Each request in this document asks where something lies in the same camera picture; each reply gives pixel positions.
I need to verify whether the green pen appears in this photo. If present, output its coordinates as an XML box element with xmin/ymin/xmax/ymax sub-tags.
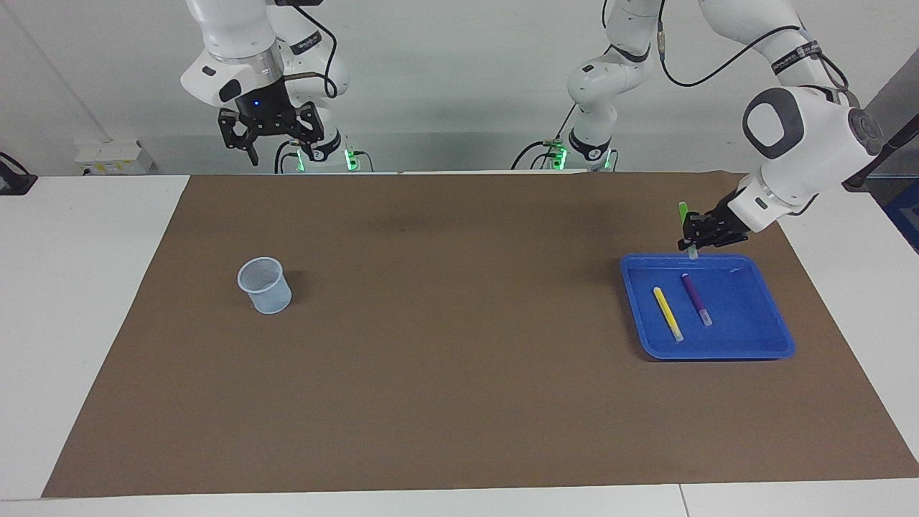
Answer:
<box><xmin>678</xmin><ymin>201</ymin><xmax>699</xmax><ymax>261</ymax></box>

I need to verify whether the purple pen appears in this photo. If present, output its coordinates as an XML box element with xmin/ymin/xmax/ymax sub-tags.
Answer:
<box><xmin>681</xmin><ymin>273</ymin><xmax>714</xmax><ymax>328</ymax></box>

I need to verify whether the yellow pen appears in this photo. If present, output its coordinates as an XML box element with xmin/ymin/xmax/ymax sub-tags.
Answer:
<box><xmin>652</xmin><ymin>287</ymin><xmax>685</xmax><ymax>343</ymax></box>

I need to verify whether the blue plastic tray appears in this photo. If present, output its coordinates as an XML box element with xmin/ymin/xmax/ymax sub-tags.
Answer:
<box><xmin>620</xmin><ymin>253</ymin><xmax>796</xmax><ymax>361</ymax></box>

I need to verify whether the translucent plastic cup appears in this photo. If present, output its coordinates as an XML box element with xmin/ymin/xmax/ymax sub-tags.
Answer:
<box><xmin>237</xmin><ymin>257</ymin><xmax>293</xmax><ymax>315</ymax></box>

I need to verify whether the black pole stand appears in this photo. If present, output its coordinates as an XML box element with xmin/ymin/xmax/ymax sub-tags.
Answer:
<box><xmin>835</xmin><ymin>115</ymin><xmax>919</xmax><ymax>191</ymax></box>

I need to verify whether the blue crate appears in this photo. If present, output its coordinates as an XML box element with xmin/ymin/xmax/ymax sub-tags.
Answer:
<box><xmin>885</xmin><ymin>178</ymin><xmax>919</xmax><ymax>253</ymax></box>

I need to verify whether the brown table mat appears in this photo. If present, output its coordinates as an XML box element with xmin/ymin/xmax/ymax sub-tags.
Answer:
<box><xmin>42</xmin><ymin>172</ymin><xmax>919</xmax><ymax>498</ymax></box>

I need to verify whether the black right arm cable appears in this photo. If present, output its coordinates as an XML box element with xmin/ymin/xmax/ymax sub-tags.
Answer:
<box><xmin>284</xmin><ymin>0</ymin><xmax>340</xmax><ymax>100</ymax></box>

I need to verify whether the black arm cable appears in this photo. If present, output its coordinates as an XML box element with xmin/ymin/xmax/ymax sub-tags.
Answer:
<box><xmin>657</xmin><ymin>0</ymin><xmax>862</xmax><ymax>108</ymax></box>
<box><xmin>284</xmin><ymin>0</ymin><xmax>340</xmax><ymax>100</ymax></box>

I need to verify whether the white wall power box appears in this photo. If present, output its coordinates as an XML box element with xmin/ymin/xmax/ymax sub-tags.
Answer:
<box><xmin>75</xmin><ymin>140</ymin><xmax>155</xmax><ymax>176</ymax></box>

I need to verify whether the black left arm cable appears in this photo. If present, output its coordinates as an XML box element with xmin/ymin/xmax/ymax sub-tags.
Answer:
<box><xmin>657</xmin><ymin>0</ymin><xmax>862</xmax><ymax>108</ymax></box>

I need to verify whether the black base cable bundle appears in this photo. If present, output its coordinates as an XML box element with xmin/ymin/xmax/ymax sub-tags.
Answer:
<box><xmin>511</xmin><ymin>106</ymin><xmax>579</xmax><ymax>171</ymax></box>

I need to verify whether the black clamp mount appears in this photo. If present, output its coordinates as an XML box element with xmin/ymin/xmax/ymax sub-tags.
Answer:
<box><xmin>0</xmin><ymin>152</ymin><xmax>38</xmax><ymax>196</ymax></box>

